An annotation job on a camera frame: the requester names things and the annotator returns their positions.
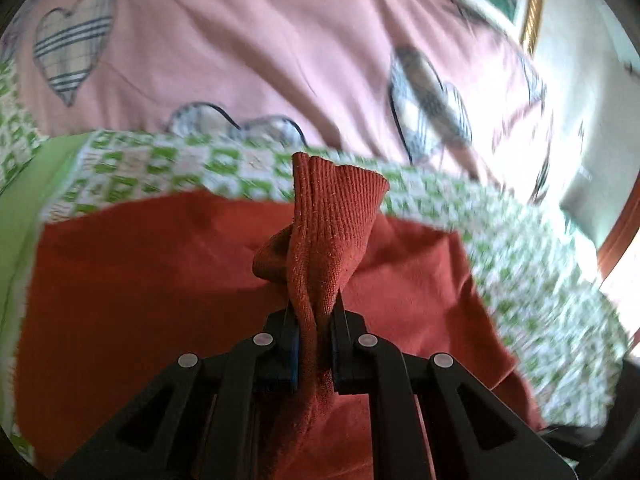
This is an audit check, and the rust orange knit sweater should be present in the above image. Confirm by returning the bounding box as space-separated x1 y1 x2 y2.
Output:
15 153 544 479

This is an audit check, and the green patterned quilt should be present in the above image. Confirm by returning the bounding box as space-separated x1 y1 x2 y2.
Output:
1 61 630 460

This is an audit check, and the pink heart duvet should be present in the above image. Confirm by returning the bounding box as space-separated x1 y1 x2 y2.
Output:
1 0 551 203

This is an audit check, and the wooden bed frame edge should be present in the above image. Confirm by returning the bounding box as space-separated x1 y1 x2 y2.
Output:
598 186 639 348

